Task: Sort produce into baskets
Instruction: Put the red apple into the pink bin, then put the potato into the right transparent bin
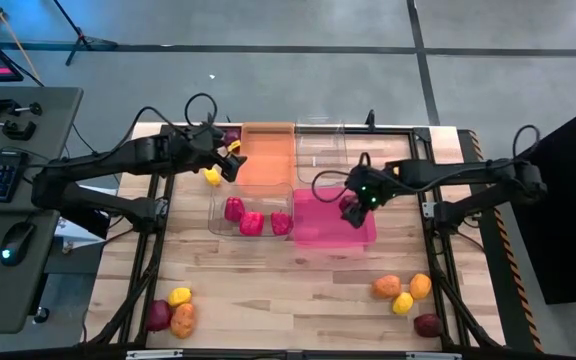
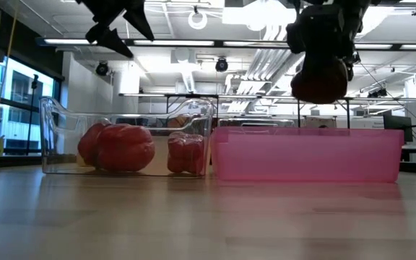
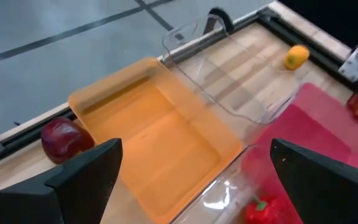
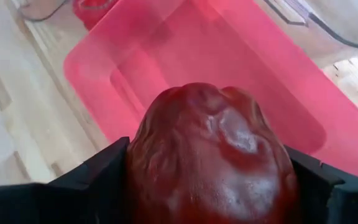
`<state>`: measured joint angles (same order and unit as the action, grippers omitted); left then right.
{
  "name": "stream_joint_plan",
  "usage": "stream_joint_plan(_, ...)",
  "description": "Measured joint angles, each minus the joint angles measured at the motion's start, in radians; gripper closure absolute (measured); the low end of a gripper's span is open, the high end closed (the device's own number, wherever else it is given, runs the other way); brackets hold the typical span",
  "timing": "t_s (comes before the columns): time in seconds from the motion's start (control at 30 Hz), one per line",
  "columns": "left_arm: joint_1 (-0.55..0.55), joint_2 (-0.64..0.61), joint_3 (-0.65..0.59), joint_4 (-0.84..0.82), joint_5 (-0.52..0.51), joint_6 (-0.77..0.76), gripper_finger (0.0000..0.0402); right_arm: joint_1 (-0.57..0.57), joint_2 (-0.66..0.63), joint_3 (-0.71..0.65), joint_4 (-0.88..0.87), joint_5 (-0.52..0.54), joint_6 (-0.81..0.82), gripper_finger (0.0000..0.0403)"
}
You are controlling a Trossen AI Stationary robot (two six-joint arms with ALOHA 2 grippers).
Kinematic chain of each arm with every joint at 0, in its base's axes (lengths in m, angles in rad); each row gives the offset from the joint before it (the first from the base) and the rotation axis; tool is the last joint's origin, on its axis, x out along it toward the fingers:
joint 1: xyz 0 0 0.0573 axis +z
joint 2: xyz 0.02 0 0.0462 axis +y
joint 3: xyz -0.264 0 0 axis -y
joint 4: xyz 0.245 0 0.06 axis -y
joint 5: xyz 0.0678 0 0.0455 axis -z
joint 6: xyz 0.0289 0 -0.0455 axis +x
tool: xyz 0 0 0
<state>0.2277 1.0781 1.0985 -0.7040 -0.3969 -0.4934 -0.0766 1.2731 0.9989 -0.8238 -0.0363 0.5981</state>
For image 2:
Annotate white ring lamp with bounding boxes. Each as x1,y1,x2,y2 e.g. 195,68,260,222
188,9,208,30

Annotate long ceiling light bar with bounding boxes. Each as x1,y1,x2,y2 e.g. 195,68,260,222
36,37,416,51

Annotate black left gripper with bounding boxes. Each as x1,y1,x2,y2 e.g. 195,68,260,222
76,0,155,59

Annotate clear plastic bin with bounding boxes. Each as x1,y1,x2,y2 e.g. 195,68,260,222
38,95,215,178

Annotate black tripod stand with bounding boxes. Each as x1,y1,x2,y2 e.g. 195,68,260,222
25,74,39,157

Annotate white ceiling pipes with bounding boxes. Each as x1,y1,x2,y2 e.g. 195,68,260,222
225,21,305,113

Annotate dark background monitor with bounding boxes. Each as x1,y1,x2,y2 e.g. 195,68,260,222
383,114,414,144

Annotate pink plastic bin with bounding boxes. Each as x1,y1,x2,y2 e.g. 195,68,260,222
210,126,405,183

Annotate dark red bell pepper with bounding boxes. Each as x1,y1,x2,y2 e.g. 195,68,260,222
290,57,349,105

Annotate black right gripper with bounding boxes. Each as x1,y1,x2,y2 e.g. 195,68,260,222
285,0,371,82

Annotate thin yellow rod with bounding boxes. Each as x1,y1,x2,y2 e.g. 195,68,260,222
0,9,18,113

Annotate black-legged background table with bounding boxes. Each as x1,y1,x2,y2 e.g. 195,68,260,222
118,92,416,130

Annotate black round spotlight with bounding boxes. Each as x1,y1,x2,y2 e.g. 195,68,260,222
95,61,110,77
214,56,229,73

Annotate orange plastic bin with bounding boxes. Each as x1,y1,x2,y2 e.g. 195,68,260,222
164,114,198,129

